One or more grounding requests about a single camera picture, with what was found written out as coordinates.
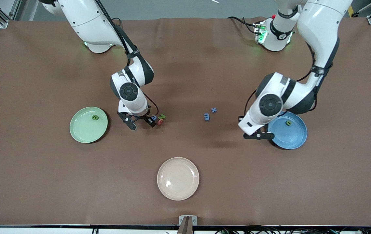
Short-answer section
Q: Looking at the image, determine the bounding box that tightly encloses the blue plate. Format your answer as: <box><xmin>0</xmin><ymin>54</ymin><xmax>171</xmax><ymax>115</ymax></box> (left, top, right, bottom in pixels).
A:
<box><xmin>267</xmin><ymin>111</ymin><xmax>308</xmax><ymax>150</ymax></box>

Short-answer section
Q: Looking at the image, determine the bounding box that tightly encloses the black stand leg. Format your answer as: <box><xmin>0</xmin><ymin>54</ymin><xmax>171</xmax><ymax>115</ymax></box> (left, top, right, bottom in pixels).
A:
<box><xmin>351</xmin><ymin>0</ymin><xmax>371</xmax><ymax>18</ymax></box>

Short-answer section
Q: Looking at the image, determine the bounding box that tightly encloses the brown table mat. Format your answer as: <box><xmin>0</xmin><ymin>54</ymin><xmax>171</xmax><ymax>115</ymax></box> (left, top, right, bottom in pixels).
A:
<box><xmin>0</xmin><ymin>17</ymin><xmax>371</xmax><ymax>227</ymax></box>

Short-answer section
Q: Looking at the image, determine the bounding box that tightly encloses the green plate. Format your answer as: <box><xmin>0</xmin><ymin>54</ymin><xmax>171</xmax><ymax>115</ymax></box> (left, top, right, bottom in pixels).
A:
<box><xmin>69</xmin><ymin>107</ymin><xmax>108</xmax><ymax>144</ymax></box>

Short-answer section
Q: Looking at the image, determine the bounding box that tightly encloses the beige plate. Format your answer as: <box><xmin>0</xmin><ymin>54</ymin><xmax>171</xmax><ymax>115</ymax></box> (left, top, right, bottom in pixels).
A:
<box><xmin>157</xmin><ymin>157</ymin><xmax>200</xmax><ymax>201</ymax></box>

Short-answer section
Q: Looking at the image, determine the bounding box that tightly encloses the black cable bundle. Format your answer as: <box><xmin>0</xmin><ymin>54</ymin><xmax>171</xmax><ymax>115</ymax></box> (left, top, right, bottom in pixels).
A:
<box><xmin>215</xmin><ymin>223</ymin><xmax>371</xmax><ymax>234</ymax></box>

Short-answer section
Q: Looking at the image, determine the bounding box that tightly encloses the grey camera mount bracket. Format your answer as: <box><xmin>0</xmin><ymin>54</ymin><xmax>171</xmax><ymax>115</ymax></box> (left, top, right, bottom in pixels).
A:
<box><xmin>177</xmin><ymin>215</ymin><xmax>198</xmax><ymax>234</ymax></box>

